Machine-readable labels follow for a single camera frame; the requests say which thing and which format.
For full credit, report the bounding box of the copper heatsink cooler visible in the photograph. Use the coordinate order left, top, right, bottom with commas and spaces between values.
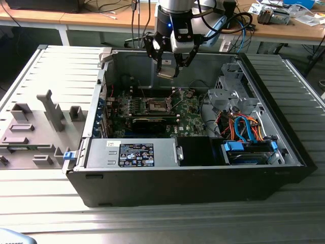
257, 6, 274, 25

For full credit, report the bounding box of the grey power supply unit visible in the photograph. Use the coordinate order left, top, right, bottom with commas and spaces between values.
85, 138, 179, 168

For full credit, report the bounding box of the green motherboard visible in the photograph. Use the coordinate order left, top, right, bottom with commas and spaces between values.
105, 87, 221, 139

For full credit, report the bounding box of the hard disk in blue carrier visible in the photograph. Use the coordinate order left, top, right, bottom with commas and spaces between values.
220, 140, 279, 166

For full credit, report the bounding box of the black thin wire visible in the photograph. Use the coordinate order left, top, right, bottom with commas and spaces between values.
189, 79, 213, 94

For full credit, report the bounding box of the white camera black bracket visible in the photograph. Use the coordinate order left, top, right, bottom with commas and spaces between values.
170, 21, 198, 54

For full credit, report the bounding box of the black camera cable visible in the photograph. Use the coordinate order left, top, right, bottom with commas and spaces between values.
191, 10, 255, 43

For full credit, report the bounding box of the metal drive cage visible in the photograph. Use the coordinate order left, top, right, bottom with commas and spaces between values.
207, 62, 263, 113

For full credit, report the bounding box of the CPU socket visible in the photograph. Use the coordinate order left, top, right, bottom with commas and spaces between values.
146, 98, 171, 114

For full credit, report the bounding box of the blue flat wire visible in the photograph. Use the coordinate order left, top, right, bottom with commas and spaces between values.
233, 116, 246, 142
243, 117, 257, 143

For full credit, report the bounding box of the silver metal drive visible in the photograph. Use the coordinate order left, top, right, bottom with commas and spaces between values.
271, 9, 292, 26

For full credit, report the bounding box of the black graphics card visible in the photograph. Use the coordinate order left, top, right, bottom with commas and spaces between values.
131, 115, 168, 133

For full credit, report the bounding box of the silver CPU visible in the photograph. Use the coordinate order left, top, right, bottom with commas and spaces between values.
156, 66, 176, 81

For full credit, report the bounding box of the blue cable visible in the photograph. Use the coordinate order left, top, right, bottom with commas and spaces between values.
237, 20, 249, 53

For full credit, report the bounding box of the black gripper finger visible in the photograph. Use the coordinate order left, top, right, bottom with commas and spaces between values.
142, 34, 166, 74
173, 44, 199, 77

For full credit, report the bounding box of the white power adapter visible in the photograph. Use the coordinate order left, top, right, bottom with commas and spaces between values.
219, 39, 232, 53

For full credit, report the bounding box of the black upright box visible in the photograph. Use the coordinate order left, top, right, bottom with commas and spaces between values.
223, 0, 237, 30

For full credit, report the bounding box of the orange wire bundle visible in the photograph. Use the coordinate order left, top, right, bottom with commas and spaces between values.
218, 113, 265, 142

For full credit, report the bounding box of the black PC case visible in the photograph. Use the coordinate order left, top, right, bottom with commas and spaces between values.
62, 48, 318, 208

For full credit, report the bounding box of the grey rounded device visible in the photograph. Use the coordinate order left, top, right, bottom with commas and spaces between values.
0, 228, 38, 244

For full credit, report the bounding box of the grey parts rack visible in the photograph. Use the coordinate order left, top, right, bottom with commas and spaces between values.
0, 89, 89, 170

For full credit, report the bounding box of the clear plastic bag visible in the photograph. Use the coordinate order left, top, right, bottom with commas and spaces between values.
297, 14, 323, 26

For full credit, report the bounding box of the blue box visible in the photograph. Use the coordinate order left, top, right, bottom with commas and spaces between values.
283, 0, 316, 10

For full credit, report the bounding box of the black flat device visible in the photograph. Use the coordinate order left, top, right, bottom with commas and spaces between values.
5, 0, 82, 14

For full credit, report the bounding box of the wooden desk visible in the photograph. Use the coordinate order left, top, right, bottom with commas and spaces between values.
0, 0, 159, 46
219, 0, 325, 55

